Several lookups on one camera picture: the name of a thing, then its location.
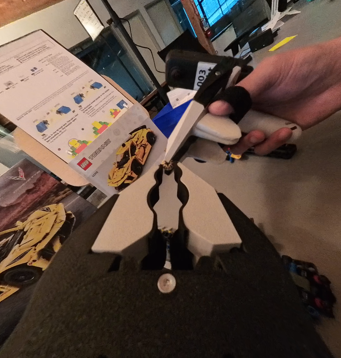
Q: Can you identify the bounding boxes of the yellow car toy set box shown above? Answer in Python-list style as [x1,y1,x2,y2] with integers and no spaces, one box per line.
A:
[0,159,99,348]

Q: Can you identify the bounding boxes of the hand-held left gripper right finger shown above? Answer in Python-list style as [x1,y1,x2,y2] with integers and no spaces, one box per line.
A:
[173,164,242,266]

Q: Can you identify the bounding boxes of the yellow paper sheet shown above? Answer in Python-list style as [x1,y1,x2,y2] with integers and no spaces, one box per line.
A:
[268,35,298,52]

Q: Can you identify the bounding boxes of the black toy brick engine assembly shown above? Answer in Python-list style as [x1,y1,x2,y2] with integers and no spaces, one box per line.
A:
[282,255,336,319]

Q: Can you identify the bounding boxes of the white paper parts bags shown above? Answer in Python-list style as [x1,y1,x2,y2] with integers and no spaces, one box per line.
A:
[167,88,200,109]

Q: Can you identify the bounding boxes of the black device box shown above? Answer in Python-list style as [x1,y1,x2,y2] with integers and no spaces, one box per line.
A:
[248,28,275,52]

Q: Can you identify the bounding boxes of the grey desk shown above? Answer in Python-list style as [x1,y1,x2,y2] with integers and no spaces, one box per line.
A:
[184,0,341,358]

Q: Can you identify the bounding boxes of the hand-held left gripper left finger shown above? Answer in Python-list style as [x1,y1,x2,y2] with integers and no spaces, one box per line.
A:
[91,164,164,265]

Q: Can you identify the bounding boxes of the white notice board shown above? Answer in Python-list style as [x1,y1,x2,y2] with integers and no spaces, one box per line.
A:
[73,0,105,34]

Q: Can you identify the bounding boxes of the black toy brick beam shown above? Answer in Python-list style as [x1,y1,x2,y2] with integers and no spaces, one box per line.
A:
[247,143,297,160]

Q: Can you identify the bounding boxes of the large paned window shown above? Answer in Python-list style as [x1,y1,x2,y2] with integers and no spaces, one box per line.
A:
[193,0,236,28]

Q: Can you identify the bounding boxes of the blue storage bin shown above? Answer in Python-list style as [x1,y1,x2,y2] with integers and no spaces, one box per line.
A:
[152,102,193,139]

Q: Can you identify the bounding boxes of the black tripod pole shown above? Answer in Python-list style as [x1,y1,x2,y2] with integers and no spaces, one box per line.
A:
[101,0,169,94]

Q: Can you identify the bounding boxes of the Lego brick instruction poster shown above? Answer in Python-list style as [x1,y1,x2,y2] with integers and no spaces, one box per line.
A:
[0,29,141,186]

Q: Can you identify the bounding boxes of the yellow car instruction booklet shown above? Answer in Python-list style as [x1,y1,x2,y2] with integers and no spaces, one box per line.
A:
[68,105,160,196]

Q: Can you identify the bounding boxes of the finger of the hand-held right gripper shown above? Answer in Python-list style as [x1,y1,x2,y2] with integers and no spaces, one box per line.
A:
[164,101,208,166]
[178,141,227,165]

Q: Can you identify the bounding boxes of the wooden post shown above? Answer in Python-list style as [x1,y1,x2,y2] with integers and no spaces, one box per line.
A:
[182,0,216,55]

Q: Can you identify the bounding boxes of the person's right hand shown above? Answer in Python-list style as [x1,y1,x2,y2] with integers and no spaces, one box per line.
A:
[209,35,341,156]

